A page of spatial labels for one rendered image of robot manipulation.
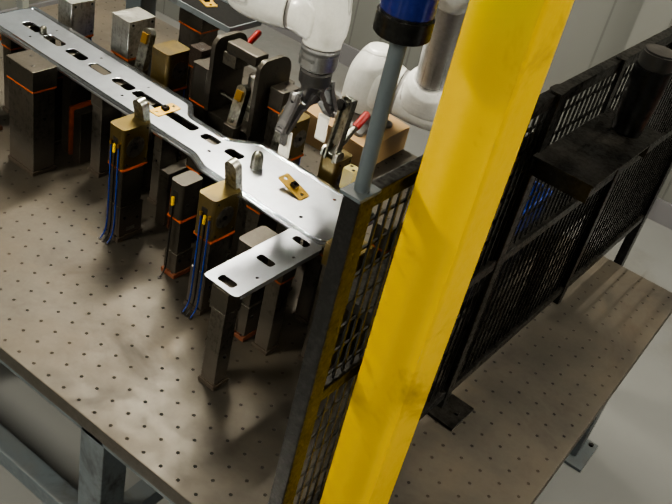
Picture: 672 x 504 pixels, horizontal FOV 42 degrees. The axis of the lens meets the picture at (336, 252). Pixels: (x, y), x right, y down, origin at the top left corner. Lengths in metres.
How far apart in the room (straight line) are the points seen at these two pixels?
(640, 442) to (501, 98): 2.40
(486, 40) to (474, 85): 0.06
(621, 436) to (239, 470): 1.83
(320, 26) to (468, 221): 0.81
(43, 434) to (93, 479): 0.71
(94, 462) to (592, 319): 1.41
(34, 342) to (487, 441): 1.07
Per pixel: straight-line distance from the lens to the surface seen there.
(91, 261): 2.38
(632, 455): 3.37
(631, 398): 3.60
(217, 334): 1.95
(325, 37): 1.95
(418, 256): 1.32
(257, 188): 2.19
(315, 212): 2.14
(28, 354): 2.12
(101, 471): 2.15
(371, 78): 2.89
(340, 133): 2.23
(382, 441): 1.55
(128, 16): 2.72
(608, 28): 4.62
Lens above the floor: 2.18
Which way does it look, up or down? 36 degrees down
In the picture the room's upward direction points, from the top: 14 degrees clockwise
